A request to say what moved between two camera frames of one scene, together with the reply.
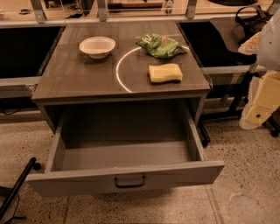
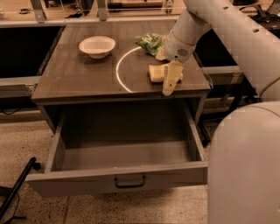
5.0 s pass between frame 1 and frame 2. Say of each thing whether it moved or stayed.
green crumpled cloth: stayed
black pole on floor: stayed
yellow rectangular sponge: stayed
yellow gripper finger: moved
